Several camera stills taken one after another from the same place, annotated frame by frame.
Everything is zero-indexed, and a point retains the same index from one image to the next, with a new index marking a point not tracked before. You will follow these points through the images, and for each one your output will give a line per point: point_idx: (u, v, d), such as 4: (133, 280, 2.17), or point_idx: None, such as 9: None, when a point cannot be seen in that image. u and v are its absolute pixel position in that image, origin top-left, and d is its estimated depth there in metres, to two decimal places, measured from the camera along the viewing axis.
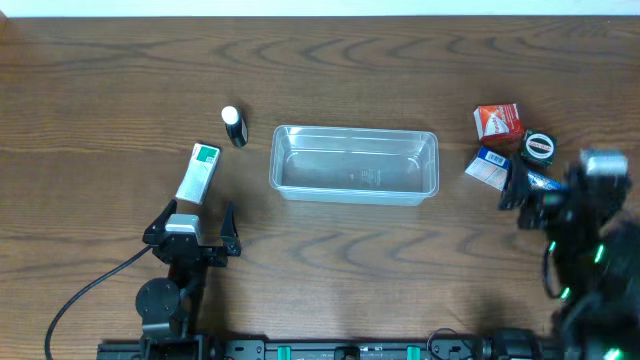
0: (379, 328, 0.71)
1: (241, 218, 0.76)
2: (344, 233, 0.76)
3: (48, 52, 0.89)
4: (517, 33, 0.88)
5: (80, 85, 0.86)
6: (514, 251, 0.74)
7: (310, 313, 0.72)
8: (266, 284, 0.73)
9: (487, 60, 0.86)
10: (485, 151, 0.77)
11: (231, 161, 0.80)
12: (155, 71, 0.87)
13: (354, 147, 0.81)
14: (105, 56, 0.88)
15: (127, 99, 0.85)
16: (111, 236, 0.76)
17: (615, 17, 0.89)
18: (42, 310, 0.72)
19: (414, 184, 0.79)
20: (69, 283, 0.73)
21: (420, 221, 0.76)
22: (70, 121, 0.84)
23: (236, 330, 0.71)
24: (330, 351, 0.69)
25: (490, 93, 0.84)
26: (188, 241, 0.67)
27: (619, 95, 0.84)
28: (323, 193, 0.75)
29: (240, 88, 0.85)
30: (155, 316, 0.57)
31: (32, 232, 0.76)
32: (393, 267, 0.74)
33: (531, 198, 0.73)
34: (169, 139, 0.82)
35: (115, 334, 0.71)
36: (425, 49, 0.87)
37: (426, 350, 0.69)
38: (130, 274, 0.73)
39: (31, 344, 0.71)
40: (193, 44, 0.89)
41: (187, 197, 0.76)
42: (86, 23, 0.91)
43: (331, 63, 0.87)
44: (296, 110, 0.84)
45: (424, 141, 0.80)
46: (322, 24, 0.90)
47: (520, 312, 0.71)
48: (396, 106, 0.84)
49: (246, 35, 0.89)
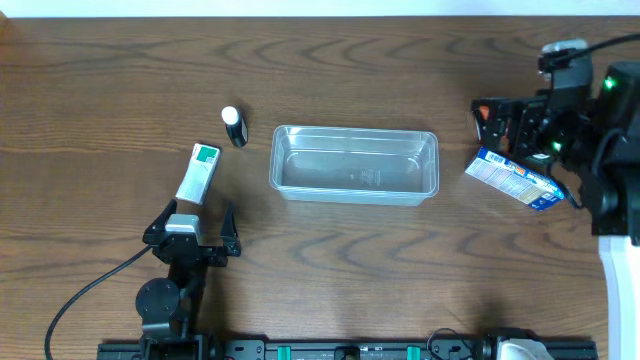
0: (380, 328, 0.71)
1: (242, 218, 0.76)
2: (344, 233, 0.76)
3: (48, 52, 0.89)
4: (517, 33, 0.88)
5: (80, 85, 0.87)
6: (514, 251, 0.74)
7: (310, 313, 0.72)
8: (266, 284, 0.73)
9: (487, 60, 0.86)
10: (485, 151, 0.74)
11: (231, 161, 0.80)
12: (155, 71, 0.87)
13: (355, 147, 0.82)
14: (105, 56, 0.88)
15: (127, 99, 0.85)
16: (111, 236, 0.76)
17: (615, 18, 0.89)
18: (42, 310, 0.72)
19: (414, 184, 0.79)
20: (69, 283, 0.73)
21: (420, 221, 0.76)
22: (70, 121, 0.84)
23: (236, 329, 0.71)
24: (330, 351, 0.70)
25: (490, 93, 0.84)
26: (188, 242, 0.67)
27: None
28: (323, 193, 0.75)
29: (241, 89, 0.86)
30: (155, 316, 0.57)
31: (32, 232, 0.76)
32: (393, 267, 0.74)
33: (519, 110, 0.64)
34: (169, 139, 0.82)
35: (116, 334, 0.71)
36: (425, 49, 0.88)
37: (426, 350, 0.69)
38: (130, 274, 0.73)
39: (32, 344, 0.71)
40: (193, 44, 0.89)
41: (187, 197, 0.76)
42: (86, 23, 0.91)
43: (331, 63, 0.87)
44: (296, 110, 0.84)
45: (424, 141, 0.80)
46: (322, 25, 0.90)
47: (519, 312, 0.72)
48: (396, 106, 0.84)
49: (247, 35, 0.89)
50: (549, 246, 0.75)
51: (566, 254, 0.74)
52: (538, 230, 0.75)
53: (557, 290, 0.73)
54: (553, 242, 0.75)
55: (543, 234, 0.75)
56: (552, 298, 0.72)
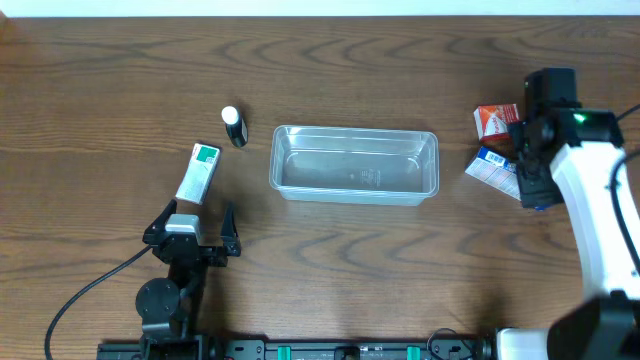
0: (379, 328, 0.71)
1: (242, 218, 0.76)
2: (344, 233, 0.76)
3: (48, 52, 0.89)
4: (517, 33, 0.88)
5: (80, 85, 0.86)
6: (514, 251, 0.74)
7: (310, 313, 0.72)
8: (266, 284, 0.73)
9: (487, 60, 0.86)
10: (485, 151, 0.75)
11: (231, 161, 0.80)
12: (155, 71, 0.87)
13: (355, 147, 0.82)
14: (104, 56, 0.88)
15: (127, 99, 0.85)
16: (111, 236, 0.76)
17: (615, 17, 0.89)
18: (42, 311, 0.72)
19: (414, 184, 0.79)
20: (69, 283, 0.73)
21: (420, 221, 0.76)
22: (70, 121, 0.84)
23: (236, 329, 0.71)
24: (330, 351, 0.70)
25: (490, 92, 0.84)
26: (188, 241, 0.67)
27: (619, 95, 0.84)
28: (324, 193, 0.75)
29: (240, 88, 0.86)
30: (155, 317, 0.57)
31: (32, 232, 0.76)
32: (393, 267, 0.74)
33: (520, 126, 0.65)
34: (169, 139, 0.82)
35: (115, 334, 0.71)
36: (425, 49, 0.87)
37: (426, 350, 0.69)
38: (130, 274, 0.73)
39: (31, 344, 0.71)
40: (193, 44, 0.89)
41: (187, 197, 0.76)
42: (86, 23, 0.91)
43: (331, 63, 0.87)
44: (296, 110, 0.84)
45: (424, 141, 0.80)
46: (322, 24, 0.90)
47: (519, 312, 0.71)
48: (396, 106, 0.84)
49: (246, 35, 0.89)
50: (549, 247, 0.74)
51: (566, 254, 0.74)
52: (538, 230, 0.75)
53: (558, 290, 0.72)
54: (553, 242, 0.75)
55: (543, 234, 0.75)
56: (552, 298, 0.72)
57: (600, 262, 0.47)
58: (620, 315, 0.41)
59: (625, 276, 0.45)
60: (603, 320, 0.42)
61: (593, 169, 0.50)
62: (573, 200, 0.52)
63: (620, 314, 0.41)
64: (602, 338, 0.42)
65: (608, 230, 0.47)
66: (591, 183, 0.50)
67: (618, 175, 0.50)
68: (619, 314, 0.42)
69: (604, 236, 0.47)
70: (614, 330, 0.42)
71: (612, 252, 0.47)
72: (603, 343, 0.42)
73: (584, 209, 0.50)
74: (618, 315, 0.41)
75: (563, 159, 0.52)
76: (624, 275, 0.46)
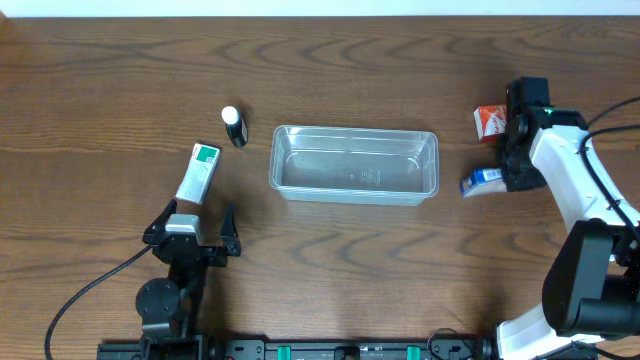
0: (379, 328, 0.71)
1: (242, 218, 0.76)
2: (344, 233, 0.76)
3: (47, 52, 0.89)
4: (517, 33, 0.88)
5: (80, 85, 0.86)
6: (514, 251, 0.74)
7: (310, 313, 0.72)
8: (266, 284, 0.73)
9: (487, 60, 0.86)
10: (481, 174, 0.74)
11: (231, 161, 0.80)
12: (155, 71, 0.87)
13: (354, 148, 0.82)
14: (104, 56, 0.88)
15: (127, 99, 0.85)
16: (111, 236, 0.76)
17: (615, 18, 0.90)
18: (43, 310, 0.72)
19: (414, 184, 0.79)
20: (68, 283, 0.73)
21: (420, 221, 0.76)
22: (70, 121, 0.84)
23: (236, 329, 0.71)
24: (329, 351, 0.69)
25: (489, 93, 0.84)
26: (188, 242, 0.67)
27: (619, 95, 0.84)
28: (324, 193, 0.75)
29: (240, 88, 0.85)
30: (155, 316, 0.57)
31: (32, 232, 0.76)
32: (393, 267, 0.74)
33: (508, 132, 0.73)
34: (169, 139, 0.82)
35: (115, 334, 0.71)
36: (425, 49, 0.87)
37: (426, 350, 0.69)
38: (130, 274, 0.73)
39: (31, 344, 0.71)
40: (193, 44, 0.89)
41: (186, 197, 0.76)
42: (86, 23, 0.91)
43: (331, 63, 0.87)
44: (296, 110, 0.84)
45: (424, 141, 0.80)
46: (322, 24, 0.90)
47: (519, 312, 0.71)
48: (396, 106, 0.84)
49: (246, 35, 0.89)
50: (549, 247, 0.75)
51: None
52: (538, 230, 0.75)
53: None
54: (553, 242, 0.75)
55: (543, 234, 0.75)
56: None
57: (578, 204, 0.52)
58: (599, 236, 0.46)
59: (601, 210, 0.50)
60: (584, 242, 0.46)
61: (562, 138, 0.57)
62: (550, 167, 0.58)
63: (601, 235, 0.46)
64: (586, 260, 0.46)
65: (582, 179, 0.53)
66: (562, 148, 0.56)
67: (586, 143, 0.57)
68: (597, 237, 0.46)
69: (578, 182, 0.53)
70: (596, 251, 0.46)
71: (589, 195, 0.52)
72: (590, 266, 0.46)
73: (560, 170, 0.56)
74: (597, 238, 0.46)
75: (538, 141, 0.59)
76: (599, 210, 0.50)
